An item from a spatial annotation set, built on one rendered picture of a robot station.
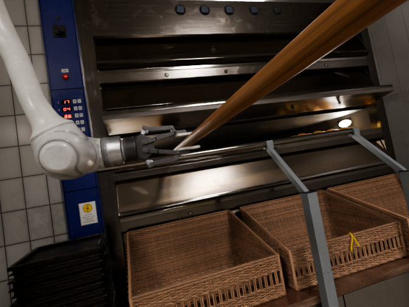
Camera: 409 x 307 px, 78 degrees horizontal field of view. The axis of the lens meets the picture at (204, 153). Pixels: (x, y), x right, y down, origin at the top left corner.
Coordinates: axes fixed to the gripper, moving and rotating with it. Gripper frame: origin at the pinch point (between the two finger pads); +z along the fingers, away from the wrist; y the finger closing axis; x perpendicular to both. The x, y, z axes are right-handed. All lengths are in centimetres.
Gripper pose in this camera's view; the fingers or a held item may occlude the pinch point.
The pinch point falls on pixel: (188, 141)
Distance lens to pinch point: 82.6
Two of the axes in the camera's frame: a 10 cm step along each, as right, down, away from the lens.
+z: 9.6, -1.5, 2.6
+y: 1.7, 9.8, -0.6
